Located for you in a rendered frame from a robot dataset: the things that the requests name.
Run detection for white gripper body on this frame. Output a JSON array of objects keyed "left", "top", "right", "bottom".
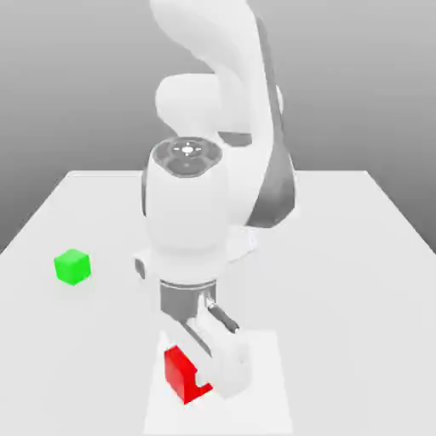
[{"left": 158, "top": 319, "right": 255, "bottom": 399}]

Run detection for small red cube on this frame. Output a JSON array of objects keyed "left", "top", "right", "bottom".
[{"left": 163, "top": 344, "right": 215, "bottom": 406}]

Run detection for small green cube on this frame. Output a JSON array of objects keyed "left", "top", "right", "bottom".
[{"left": 53, "top": 248, "right": 93, "bottom": 287}]

